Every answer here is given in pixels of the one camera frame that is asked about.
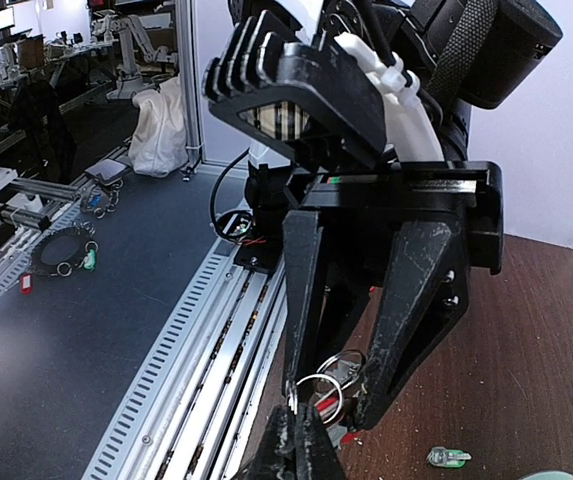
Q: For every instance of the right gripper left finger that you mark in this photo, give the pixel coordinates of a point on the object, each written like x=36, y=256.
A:
x=275, y=455

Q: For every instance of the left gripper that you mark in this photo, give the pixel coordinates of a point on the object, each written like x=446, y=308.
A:
x=352, y=218

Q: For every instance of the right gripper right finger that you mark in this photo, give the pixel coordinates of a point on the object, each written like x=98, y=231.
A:
x=315, y=457

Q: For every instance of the red key tag with key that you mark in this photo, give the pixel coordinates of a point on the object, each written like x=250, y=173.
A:
x=338, y=425

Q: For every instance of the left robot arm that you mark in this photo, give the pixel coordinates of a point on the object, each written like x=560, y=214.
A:
x=466, y=54

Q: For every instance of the pale green key tag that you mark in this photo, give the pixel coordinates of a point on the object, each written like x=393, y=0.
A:
x=442, y=457

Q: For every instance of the light blue flower plate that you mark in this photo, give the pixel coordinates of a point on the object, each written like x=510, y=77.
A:
x=549, y=475

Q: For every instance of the white cloth bag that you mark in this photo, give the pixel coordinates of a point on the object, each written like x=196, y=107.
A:
x=158, y=144

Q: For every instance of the black key holder on floor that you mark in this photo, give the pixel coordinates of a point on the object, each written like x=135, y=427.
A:
x=61, y=253

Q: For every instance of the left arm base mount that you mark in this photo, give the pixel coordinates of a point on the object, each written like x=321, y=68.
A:
x=257, y=230

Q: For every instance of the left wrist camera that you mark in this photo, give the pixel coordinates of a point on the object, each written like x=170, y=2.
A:
x=332, y=104

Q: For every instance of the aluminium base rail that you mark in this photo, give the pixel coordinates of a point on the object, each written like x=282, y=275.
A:
x=152, y=365

